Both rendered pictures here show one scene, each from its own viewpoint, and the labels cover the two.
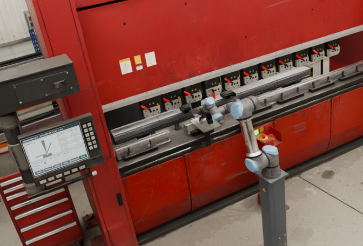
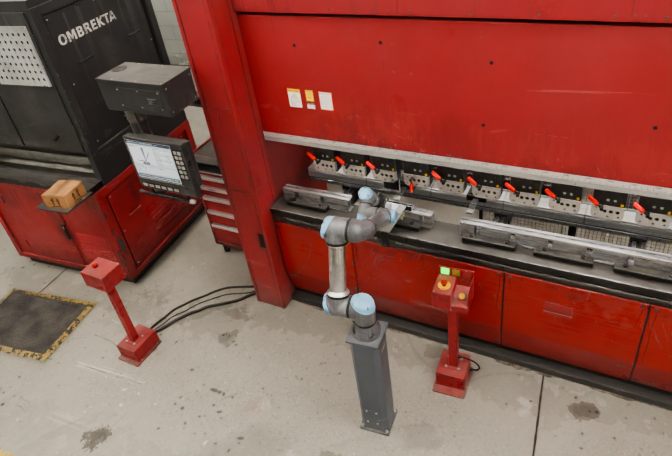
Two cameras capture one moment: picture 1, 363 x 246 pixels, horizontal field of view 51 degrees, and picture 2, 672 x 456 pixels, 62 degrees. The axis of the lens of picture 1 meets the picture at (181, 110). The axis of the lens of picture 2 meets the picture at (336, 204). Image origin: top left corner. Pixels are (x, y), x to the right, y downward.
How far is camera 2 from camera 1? 2.51 m
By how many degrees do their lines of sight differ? 47
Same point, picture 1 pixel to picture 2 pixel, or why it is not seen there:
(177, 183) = not seen: hidden behind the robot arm
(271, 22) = (543, 120)
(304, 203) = (489, 411)
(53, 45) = (191, 50)
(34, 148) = (136, 151)
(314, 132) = (594, 335)
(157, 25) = (337, 61)
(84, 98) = (223, 119)
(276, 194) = (357, 359)
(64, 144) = (159, 161)
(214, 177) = (393, 288)
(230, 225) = not seen: hidden behind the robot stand
